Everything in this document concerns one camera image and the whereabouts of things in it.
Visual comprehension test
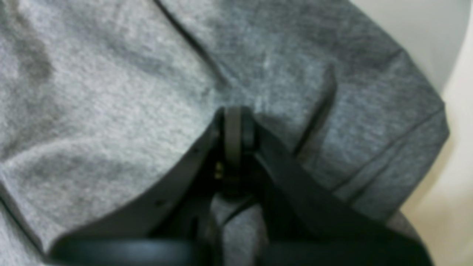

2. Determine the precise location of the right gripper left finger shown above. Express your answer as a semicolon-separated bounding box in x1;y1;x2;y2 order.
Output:
46;107;243;266

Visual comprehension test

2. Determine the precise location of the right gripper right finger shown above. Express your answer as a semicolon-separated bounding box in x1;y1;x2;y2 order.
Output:
242;107;432;266

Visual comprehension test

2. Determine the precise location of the grey t-shirt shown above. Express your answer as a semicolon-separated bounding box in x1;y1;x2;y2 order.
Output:
0;0;449;266

